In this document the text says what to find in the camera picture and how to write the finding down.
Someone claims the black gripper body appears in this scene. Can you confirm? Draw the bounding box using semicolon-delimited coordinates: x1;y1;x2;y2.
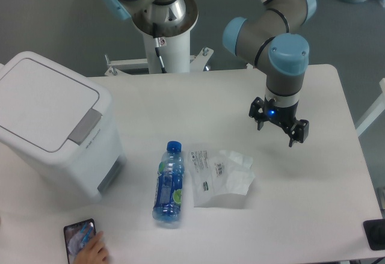
248;97;309;143

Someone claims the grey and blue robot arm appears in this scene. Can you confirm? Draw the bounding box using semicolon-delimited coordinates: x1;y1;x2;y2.
103;0;316;143

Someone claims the white trash can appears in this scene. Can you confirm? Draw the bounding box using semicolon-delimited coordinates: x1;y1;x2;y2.
1;51;125;202

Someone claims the white trash can lid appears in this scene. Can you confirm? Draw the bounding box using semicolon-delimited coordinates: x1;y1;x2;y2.
1;58;99;152

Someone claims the person's hand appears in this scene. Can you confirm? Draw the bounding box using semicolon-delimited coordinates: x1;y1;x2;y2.
73;231;109;264

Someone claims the clear plastic wrapper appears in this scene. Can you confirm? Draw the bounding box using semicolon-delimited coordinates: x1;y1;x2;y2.
187;149;239;207

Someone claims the black device at table edge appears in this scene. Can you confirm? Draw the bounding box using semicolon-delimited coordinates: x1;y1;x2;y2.
363;219;384;251

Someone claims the blue plastic water bottle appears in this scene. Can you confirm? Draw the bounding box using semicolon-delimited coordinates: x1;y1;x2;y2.
152;141;185;224

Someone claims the black smartphone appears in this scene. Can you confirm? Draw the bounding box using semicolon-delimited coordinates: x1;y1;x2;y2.
63;218;97;263

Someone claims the white frame at right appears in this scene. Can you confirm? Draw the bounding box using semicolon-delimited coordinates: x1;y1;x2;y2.
356;78;384;137

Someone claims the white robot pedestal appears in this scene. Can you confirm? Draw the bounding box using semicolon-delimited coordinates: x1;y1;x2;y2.
105;0;214;76

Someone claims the black cable on pedestal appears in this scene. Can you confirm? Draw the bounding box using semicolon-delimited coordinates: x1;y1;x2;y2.
152;23;168;74

